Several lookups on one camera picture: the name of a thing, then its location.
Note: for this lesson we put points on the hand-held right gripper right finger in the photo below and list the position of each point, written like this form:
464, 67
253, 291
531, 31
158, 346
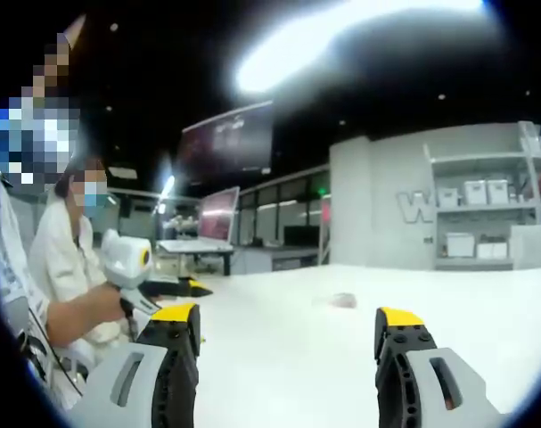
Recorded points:
430, 383

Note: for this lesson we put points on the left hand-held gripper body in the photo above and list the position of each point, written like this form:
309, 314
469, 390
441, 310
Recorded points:
125, 260

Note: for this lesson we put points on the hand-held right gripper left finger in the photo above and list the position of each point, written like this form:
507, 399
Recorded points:
132, 379

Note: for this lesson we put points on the clear resealable bag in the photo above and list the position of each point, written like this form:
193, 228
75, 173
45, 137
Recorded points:
337, 300

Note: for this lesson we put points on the person's left hand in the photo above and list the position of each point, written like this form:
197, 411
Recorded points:
109, 301

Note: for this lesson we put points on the white desk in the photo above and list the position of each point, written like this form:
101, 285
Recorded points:
194, 246

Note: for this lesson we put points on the bright light bar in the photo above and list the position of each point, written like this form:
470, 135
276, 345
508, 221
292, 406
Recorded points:
167, 187

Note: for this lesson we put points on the person's white printed shirt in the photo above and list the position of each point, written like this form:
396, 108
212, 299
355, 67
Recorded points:
16, 267

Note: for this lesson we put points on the black monitor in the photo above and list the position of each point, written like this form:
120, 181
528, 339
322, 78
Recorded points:
301, 235

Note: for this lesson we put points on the large white storage box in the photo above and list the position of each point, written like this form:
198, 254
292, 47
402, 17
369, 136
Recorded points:
460, 245

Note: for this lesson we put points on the flat white storage box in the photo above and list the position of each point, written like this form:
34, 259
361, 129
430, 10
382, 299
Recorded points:
492, 250

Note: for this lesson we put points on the dark hanging screen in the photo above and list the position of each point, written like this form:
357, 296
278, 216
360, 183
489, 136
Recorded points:
227, 142

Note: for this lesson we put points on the white chair back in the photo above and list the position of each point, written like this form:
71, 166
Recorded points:
532, 247

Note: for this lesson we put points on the small white storage box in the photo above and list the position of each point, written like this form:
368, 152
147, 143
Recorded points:
447, 197

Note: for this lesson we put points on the grey shelf unit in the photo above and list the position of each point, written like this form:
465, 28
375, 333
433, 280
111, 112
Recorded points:
519, 209

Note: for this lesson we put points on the long ceiling light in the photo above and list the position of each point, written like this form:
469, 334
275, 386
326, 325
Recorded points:
323, 40

